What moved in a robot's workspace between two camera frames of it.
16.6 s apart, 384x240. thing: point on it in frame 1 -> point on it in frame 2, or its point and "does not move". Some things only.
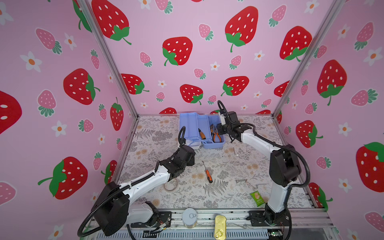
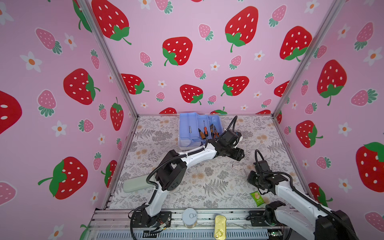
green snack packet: [257, 198] does not move
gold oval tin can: [220, 227] does not move
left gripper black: [191, 161] -> [237, 154]
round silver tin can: [189, 217] does not move
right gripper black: [219, 126] -> [249, 179]
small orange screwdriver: [208, 175] -> [206, 133]
